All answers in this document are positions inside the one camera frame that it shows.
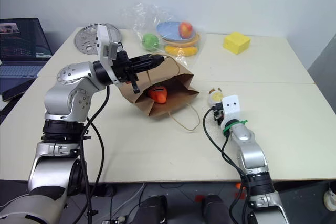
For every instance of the yellow toy banana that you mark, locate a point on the yellow toy banana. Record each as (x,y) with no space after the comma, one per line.
(181,51)

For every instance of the blue plate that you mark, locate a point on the blue plate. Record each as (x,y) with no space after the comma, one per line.
(168,30)

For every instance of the green zip tie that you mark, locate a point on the green zip tie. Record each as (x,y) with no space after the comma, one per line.
(228,127)

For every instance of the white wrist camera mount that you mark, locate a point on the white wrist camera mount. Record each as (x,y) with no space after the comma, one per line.
(232,106)
(103,37)

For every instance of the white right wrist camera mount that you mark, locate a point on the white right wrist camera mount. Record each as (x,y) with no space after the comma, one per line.
(232,106)

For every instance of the red toy apple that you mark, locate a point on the red toy apple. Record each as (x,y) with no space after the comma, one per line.
(186,29)

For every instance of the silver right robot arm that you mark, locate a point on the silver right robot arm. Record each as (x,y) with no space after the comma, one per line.
(252,155)

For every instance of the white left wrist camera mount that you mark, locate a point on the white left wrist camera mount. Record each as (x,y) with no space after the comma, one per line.
(103,37)

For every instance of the black flat board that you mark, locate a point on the black flat board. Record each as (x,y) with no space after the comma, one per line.
(15,90)

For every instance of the perforated round metal disc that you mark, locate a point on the perforated round metal disc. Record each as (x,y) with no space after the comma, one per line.
(85,39)

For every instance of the dark rounded shape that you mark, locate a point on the dark rounded shape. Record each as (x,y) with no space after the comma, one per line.
(153,208)

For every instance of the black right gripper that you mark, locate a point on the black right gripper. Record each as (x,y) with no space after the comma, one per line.
(218,113)

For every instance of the orange bowl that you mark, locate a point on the orange bowl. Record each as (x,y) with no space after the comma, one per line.
(193,41)

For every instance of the brown paper bag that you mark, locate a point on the brown paper bag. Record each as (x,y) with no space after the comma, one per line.
(178,98)

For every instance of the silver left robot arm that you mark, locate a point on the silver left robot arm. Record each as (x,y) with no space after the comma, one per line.
(63,98)

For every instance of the white and yellow plush toy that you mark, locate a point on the white and yellow plush toy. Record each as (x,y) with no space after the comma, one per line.
(215,96)

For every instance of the clear plastic bag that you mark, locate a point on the clear plastic bag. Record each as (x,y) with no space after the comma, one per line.
(147,16)

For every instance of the white caster wheel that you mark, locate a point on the white caster wheel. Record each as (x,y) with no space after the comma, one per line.
(330,200)

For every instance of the dark open laptop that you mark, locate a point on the dark open laptop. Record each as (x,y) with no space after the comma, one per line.
(21,45)

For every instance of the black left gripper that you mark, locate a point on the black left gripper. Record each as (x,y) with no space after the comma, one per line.
(123,68)

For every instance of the green toy apple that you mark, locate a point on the green toy apple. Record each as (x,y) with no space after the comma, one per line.
(150,41)

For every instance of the orange clip under table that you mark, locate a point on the orange clip under table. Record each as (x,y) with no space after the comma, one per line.
(239,188)

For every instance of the yellow cheese block toy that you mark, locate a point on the yellow cheese block toy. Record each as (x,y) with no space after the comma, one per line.
(236,43)

